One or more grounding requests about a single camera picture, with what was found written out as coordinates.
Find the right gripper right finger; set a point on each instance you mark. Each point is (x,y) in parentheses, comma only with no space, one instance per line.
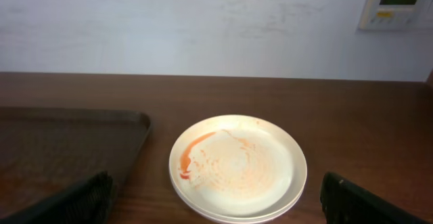
(344,202)

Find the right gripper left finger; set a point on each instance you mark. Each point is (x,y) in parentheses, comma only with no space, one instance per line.
(86,202)

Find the cream white plate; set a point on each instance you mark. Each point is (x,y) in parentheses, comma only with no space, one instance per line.
(236,156)

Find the pinkish white plate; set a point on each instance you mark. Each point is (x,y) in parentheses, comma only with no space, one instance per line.
(228,210)

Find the brown serving tray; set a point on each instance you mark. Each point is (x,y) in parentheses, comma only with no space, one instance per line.
(46,150)

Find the white wall control panel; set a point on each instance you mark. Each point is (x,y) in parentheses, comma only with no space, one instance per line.
(384,15)

